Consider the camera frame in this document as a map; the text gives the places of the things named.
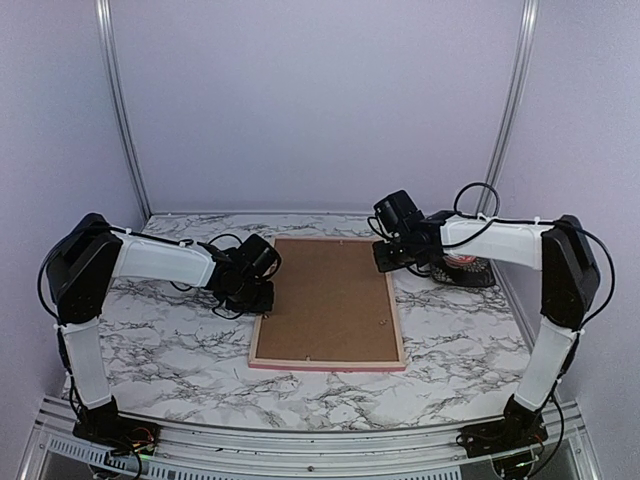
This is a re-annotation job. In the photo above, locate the pink wooden picture frame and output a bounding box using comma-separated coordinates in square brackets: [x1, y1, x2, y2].
[248, 236, 407, 373]

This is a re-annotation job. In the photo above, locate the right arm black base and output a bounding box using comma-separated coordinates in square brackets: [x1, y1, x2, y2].
[456, 417, 548, 458]

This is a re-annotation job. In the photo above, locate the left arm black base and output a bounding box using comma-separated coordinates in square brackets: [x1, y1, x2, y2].
[73, 404, 160, 455]

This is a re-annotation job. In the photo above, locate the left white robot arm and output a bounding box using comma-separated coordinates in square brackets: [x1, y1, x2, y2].
[37, 213, 282, 445]

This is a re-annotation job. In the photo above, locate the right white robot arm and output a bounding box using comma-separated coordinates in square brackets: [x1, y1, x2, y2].
[372, 190, 602, 448]

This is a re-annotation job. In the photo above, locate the red patterned object in tray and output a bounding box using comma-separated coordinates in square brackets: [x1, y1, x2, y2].
[445, 254, 476, 268]

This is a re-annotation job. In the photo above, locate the black patterned tray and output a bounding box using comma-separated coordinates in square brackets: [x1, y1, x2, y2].
[430, 256, 496, 288]

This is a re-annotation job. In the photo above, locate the right aluminium corner post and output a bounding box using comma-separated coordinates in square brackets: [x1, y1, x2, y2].
[485, 0, 540, 189]

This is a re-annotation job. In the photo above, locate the aluminium corner post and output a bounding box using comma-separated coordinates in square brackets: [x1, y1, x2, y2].
[95, 0, 152, 221]
[485, 0, 540, 189]

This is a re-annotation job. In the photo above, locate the aluminium front rail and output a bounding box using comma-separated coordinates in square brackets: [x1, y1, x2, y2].
[16, 397, 603, 479]

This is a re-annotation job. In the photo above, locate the left aluminium corner post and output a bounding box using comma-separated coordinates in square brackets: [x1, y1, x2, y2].
[95, 0, 152, 221]

